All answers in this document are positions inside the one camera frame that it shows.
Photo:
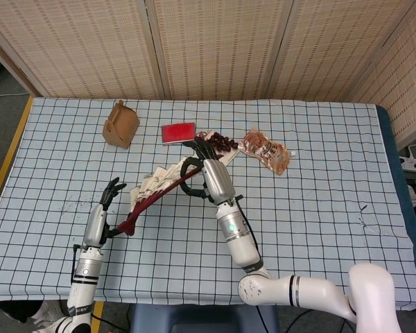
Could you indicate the blue checked tablecloth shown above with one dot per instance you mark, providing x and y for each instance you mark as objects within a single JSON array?
[{"x": 315, "y": 194}]

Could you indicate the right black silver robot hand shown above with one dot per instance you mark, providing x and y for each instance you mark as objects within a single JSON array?
[{"x": 216, "y": 180}]

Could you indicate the painted paper folding fan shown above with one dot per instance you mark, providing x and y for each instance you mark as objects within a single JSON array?
[{"x": 159, "y": 182}]

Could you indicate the white shoe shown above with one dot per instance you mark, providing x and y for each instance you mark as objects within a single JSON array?
[{"x": 50, "y": 312}]

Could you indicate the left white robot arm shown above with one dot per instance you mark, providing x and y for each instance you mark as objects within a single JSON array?
[{"x": 83, "y": 277}]

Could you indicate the dark blue chair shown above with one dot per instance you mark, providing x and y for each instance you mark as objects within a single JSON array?
[{"x": 194, "y": 322}]

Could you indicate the dark blue table padding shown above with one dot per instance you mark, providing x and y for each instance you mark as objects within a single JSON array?
[{"x": 391, "y": 138}]

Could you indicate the orange snack packet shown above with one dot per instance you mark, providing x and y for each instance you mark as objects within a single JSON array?
[{"x": 267, "y": 151}]

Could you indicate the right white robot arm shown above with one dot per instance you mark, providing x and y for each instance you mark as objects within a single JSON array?
[{"x": 242, "y": 246}]

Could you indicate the brown cardboard gable box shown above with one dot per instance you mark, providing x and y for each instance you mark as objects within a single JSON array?
[{"x": 121, "y": 126}]

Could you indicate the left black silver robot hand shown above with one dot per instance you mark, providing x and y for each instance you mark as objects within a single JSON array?
[{"x": 94, "y": 225}]

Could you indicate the flat red box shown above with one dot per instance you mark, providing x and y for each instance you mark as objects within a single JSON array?
[{"x": 178, "y": 132}]

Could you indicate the woven bamboo folding screen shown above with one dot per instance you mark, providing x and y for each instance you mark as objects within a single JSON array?
[{"x": 215, "y": 45}]

